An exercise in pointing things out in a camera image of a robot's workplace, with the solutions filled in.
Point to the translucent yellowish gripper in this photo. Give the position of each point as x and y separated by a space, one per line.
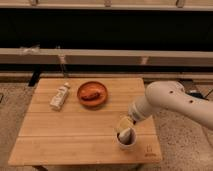
124 123

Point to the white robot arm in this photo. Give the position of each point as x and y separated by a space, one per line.
169 95

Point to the brown sausage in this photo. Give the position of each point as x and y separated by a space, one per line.
91 96

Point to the orange plate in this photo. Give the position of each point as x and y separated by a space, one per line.
92 87

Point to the wooden table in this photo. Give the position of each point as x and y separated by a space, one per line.
75 135

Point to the white tube bottle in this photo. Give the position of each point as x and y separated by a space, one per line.
58 100

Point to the black table leg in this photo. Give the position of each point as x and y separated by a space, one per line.
35 77

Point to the grey wall rail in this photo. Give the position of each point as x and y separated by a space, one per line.
105 57

